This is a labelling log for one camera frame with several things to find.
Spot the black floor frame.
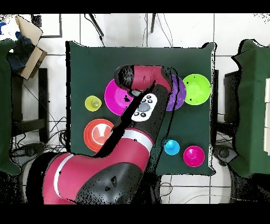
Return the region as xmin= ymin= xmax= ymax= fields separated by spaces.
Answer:
xmin=31 ymin=13 xmax=63 ymax=39

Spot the black stool frame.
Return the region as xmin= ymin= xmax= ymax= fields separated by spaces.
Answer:
xmin=11 ymin=68 xmax=50 ymax=144

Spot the white drawer unit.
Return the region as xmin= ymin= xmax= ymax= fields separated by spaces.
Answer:
xmin=264 ymin=77 xmax=270 ymax=156

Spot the black grey floor stand base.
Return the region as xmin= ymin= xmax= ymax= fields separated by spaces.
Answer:
xmin=11 ymin=142 xmax=46 ymax=158
xmin=211 ymin=144 xmax=239 ymax=167

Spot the purple bowl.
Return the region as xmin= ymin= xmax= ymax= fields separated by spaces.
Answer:
xmin=165 ymin=74 xmax=187 ymax=112

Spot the large pink bowl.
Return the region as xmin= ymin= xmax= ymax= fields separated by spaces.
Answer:
xmin=104 ymin=78 xmax=134 ymax=117

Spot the orange bowl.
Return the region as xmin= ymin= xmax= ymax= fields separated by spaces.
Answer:
xmin=83 ymin=118 xmax=115 ymax=153

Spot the blue cup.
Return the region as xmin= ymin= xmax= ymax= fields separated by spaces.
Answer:
xmin=163 ymin=138 xmax=180 ymax=156

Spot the dark green table cloth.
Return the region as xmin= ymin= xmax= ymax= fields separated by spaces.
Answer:
xmin=65 ymin=40 xmax=218 ymax=176

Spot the green cloth side table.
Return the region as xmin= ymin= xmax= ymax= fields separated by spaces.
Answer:
xmin=229 ymin=39 xmax=270 ymax=178
xmin=0 ymin=39 xmax=22 ymax=176

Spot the tangle of black cables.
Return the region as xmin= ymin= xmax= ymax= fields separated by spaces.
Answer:
xmin=12 ymin=115 xmax=68 ymax=161

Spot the small pink-red bowl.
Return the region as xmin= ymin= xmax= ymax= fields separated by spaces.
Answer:
xmin=182 ymin=145 xmax=206 ymax=167

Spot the large green bowl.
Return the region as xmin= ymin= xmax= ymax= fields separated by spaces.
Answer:
xmin=182 ymin=73 xmax=211 ymax=106

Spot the dark blue bag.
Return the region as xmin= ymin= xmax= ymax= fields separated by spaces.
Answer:
xmin=7 ymin=31 xmax=35 ymax=72

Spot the cardboard box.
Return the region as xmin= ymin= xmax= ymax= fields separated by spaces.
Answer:
xmin=6 ymin=15 xmax=47 ymax=81

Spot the black tripod leg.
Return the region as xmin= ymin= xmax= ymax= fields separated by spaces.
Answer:
xmin=84 ymin=13 xmax=105 ymax=46
xmin=150 ymin=13 xmax=157 ymax=34

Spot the pale yellow translucent cup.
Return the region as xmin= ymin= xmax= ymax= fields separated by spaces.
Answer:
xmin=84 ymin=95 xmax=102 ymax=112

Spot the black box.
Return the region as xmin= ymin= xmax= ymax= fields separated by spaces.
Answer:
xmin=223 ymin=70 xmax=241 ymax=123

